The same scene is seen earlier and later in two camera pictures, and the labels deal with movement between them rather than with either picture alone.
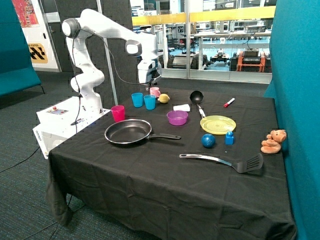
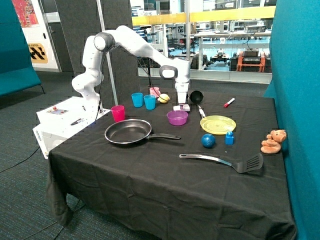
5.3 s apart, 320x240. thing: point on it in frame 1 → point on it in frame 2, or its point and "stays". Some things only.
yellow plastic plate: x=217 y=124 stays
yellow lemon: x=163 y=98 stays
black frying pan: x=132 y=131 stays
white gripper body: x=148 y=70 → x=182 y=89
